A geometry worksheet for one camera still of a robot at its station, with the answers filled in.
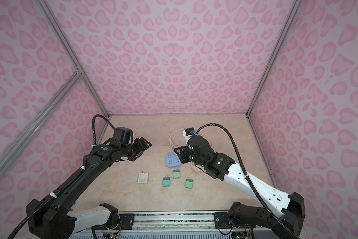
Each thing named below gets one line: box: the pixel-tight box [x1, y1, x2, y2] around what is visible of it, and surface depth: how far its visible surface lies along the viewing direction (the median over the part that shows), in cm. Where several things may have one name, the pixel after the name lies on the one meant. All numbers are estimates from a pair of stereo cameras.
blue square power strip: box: [165, 151, 182, 169], surface depth 94 cm
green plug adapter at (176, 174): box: [172, 169, 181, 180], surface depth 90 cm
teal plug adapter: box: [162, 177, 171, 188], surface depth 87 cm
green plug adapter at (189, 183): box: [184, 178, 194, 190], surface depth 86 cm
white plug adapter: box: [137, 171, 149, 184], surface depth 87 cm
